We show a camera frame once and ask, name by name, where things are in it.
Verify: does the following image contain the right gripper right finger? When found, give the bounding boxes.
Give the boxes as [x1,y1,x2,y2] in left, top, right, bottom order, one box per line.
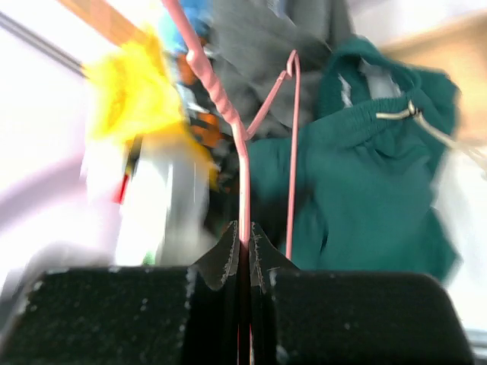
[249,224,475,364]

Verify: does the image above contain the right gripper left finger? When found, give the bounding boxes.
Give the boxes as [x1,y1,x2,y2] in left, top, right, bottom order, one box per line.
[1,223,240,364]

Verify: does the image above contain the dark green shorts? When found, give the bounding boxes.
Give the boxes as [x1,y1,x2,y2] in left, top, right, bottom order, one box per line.
[249,36,463,286]

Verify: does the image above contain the pink hanger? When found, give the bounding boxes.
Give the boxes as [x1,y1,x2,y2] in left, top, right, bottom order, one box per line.
[161,0,302,262]

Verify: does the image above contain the grey shorts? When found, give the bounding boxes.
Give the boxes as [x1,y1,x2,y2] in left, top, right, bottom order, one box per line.
[212,0,352,125]

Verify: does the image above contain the yellow shorts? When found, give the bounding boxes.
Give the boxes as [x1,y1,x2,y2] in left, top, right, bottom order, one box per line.
[83,27,218,188]

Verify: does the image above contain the light blue shorts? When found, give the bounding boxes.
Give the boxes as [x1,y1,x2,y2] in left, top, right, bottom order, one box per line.
[157,1,211,54]

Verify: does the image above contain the wooden clothes rack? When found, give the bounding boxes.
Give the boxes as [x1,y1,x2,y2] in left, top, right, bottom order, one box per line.
[60,1,486,141]

